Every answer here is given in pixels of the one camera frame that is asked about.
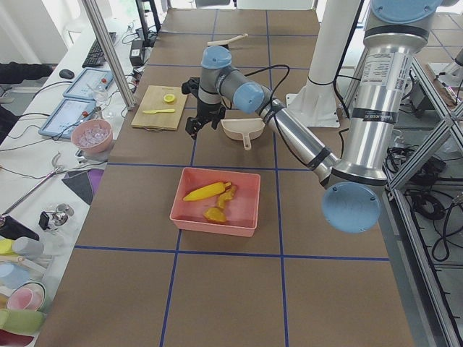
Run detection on metal tongs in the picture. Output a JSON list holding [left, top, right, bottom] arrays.
[[1, 152, 64, 215]]

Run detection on near blue teach pendant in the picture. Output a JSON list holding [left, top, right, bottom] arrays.
[[38, 98, 96, 140]]

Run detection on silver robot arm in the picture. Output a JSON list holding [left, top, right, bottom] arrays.
[[182, 1, 441, 233]]

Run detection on black keyboard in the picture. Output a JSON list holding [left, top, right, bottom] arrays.
[[82, 39, 106, 68]]

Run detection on black power adapter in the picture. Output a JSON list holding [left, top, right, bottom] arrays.
[[129, 39, 145, 67]]

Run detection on white camera mast base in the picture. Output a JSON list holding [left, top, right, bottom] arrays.
[[288, 0, 363, 128]]

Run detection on black computer mouse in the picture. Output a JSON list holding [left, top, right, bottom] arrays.
[[59, 69, 75, 80]]

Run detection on yellow plastic toy knife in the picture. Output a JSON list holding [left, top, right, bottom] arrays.
[[143, 108, 176, 114]]

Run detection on pink bowl with ice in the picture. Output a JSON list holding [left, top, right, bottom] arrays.
[[71, 119, 113, 154]]

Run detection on blue teach pendant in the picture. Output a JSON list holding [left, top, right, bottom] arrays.
[[38, 98, 96, 140], [62, 67, 113, 100]]

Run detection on metal jigger cup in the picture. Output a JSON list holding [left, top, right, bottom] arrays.
[[93, 106, 103, 119]]

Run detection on pink cup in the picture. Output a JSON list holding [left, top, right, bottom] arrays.
[[7, 288, 44, 311]]

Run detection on person in dark clothes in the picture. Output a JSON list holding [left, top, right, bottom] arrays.
[[1, 61, 54, 142]]

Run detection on beige brush black bristles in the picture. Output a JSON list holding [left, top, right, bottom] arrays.
[[207, 33, 248, 48]]

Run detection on far blue teach pendant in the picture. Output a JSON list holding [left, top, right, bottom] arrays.
[[62, 67, 113, 100]]

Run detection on pink plastic bin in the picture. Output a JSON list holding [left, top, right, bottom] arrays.
[[170, 168, 260, 237]]

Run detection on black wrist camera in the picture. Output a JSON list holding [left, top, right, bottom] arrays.
[[181, 77, 200, 98]]

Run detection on aluminium frame post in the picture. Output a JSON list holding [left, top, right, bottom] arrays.
[[82, 0, 135, 111]]

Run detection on tan toy ginger root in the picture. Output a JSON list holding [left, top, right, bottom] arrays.
[[216, 185, 237, 210]]

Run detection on beige plastic dustpan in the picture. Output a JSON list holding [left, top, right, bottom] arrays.
[[221, 118, 266, 150]]

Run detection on bamboo cutting board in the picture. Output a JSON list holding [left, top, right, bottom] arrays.
[[131, 85, 187, 131]]

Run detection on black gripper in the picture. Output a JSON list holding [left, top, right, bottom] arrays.
[[185, 100, 226, 140]]

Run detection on yellow toy lemon slices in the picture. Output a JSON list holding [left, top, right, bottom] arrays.
[[163, 93, 177, 103]]

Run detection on yellow toy corn cob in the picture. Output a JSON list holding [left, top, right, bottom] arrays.
[[183, 181, 232, 202]]

